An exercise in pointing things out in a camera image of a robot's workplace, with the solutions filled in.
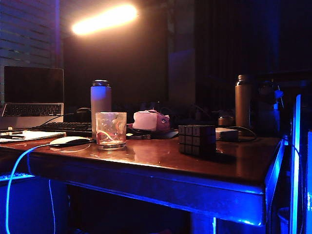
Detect Rubik's cube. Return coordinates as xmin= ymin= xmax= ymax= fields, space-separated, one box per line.
xmin=178 ymin=124 xmax=217 ymax=156

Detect clear glass cup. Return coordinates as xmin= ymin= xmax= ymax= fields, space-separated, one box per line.
xmin=95 ymin=112 xmax=127 ymax=150

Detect pink and white pouch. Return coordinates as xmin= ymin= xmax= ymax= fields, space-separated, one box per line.
xmin=133 ymin=109 xmax=171 ymax=132

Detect pale grey insulated bottle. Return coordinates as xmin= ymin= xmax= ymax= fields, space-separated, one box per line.
xmin=90 ymin=79 xmax=113 ymax=140

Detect dark wooden table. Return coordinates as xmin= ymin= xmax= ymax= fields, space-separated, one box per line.
xmin=0 ymin=136 xmax=286 ymax=227

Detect small metal can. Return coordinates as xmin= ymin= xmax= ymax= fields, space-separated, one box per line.
xmin=217 ymin=116 xmax=235 ymax=127

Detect white power adapter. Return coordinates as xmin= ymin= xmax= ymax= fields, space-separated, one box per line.
xmin=215 ymin=127 xmax=239 ymax=142

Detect brown metal bottle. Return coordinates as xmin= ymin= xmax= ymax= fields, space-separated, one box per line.
xmin=234 ymin=74 xmax=252 ymax=130

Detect black computer keyboard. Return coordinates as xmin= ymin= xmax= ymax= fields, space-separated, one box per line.
xmin=28 ymin=121 xmax=93 ymax=137

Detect white computer mouse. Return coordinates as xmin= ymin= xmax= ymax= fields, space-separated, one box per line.
xmin=49 ymin=136 xmax=91 ymax=147

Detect dark bottle with blue cap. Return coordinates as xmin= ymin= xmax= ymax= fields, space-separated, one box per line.
xmin=258 ymin=81 xmax=285 ymax=132

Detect white notepad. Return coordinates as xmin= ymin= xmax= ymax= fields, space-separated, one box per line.
xmin=0 ymin=130 xmax=67 ymax=143

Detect silver laptop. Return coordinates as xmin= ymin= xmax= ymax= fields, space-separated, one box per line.
xmin=0 ymin=66 xmax=65 ymax=130

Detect monitor with blue-lit edge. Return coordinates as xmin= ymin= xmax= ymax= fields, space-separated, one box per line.
xmin=290 ymin=94 xmax=312 ymax=234

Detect window blinds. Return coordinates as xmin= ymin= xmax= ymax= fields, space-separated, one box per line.
xmin=0 ymin=0 xmax=60 ymax=105

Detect blue-lit keyboard on shelf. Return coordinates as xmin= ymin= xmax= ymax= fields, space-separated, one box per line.
xmin=0 ymin=172 xmax=36 ymax=182

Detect round bin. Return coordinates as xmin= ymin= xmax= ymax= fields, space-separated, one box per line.
xmin=277 ymin=207 xmax=291 ymax=234

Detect light blue cable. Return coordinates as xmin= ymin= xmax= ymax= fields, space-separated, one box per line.
xmin=5 ymin=143 xmax=58 ymax=234

